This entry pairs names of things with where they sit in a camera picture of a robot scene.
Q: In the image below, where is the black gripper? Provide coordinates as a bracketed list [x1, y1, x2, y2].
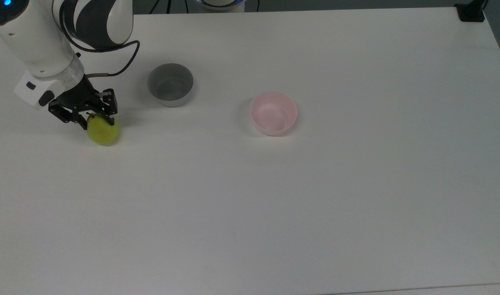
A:
[48, 74, 119, 131]

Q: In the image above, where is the green yellow pear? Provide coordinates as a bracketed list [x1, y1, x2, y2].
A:
[86, 114, 120, 145]

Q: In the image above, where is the grey plastic bowl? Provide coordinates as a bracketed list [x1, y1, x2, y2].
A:
[147, 63, 194, 108]

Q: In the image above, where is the pink plastic bowl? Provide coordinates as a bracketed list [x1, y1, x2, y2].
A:
[250, 91, 298, 137]

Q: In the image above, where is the black stand base clamp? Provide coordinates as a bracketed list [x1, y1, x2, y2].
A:
[455, 0, 489, 23]

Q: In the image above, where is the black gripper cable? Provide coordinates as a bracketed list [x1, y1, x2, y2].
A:
[60, 4, 141, 79]

